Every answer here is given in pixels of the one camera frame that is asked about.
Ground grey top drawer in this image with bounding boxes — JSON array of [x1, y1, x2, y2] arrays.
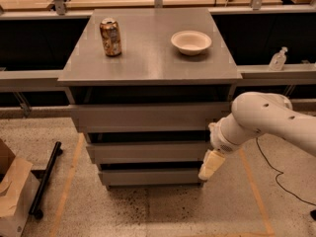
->
[[70, 102, 230, 133]]

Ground crumpled soda can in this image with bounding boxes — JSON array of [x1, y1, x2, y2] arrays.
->
[[100, 18, 121, 56]]

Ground cardboard box with paper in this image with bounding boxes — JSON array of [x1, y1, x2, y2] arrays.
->
[[0, 140, 40, 237]]

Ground grey bottom drawer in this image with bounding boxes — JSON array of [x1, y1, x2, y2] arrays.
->
[[99, 169, 201, 187]]

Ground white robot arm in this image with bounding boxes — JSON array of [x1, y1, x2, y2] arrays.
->
[[198, 92, 316, 181]]

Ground black metal bar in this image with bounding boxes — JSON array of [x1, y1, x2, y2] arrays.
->
[[29, 141, 63, 220]]

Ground clear sanitizer pump bottle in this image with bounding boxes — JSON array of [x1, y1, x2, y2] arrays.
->
[[269, 46, 287, 71]]

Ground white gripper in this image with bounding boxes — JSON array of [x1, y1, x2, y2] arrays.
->
[[198, 122, 241, 181]]

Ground grey drawer cabinet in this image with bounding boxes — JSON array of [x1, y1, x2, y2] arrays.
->
[[58, 8, 241, 189]]

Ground black floor cable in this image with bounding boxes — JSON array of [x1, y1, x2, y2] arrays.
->
[[256, 137, 316, 207]]

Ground grey drawer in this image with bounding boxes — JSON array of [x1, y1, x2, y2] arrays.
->
[[70, 102, 230, 133], [87, 141, 210, 164], [99, 169, 201, 187]]

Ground grey metal rail frame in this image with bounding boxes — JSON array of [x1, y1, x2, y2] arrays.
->
[[1, 8, 315, 92]]

